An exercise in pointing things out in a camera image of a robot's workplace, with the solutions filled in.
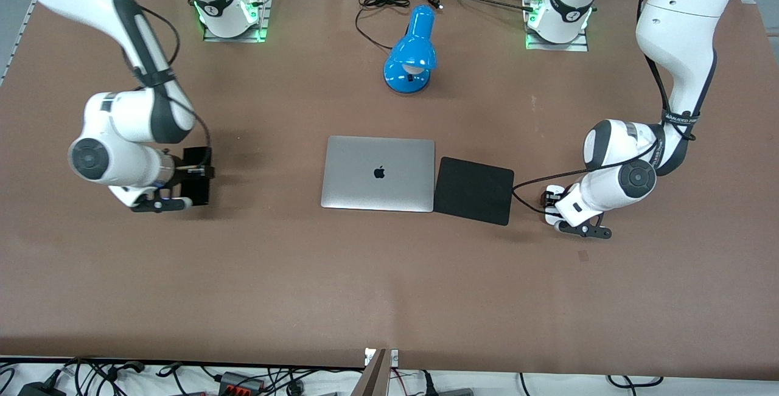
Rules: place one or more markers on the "white computer mouse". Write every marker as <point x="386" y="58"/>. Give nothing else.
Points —
<point x="552" y="218"/>

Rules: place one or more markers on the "black smartphone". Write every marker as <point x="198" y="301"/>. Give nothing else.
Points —
<point x="198" y="192"/>

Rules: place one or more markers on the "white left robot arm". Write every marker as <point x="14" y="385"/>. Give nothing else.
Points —
<point x="614" y="189"/>

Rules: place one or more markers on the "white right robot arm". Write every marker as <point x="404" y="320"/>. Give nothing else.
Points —
<point x="122" y="122"/>

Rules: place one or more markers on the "black mouse pad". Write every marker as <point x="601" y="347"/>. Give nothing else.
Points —
<point x="475" y="192"/>

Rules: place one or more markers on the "silver closed laptop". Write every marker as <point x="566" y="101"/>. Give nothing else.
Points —
<point x="377" y="189"/>

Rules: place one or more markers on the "blue desk lamp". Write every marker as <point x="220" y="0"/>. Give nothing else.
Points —
<point x="414" y="49"/>

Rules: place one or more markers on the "black box with orange buttons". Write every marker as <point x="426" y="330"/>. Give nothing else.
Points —
<point x="240" y="382"/>

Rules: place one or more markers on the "round black plug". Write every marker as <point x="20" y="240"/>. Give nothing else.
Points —
<point x="296" y="388"/>

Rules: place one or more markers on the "black power adapter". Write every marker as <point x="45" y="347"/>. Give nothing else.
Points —
<point x="39" y="389"/>

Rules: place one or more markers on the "white table edge bracket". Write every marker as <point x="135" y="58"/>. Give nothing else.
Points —
<point x="394" y="357"/>

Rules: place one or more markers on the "grey slanted post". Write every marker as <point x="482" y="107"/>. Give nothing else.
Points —
<point x="372" y="379"/>

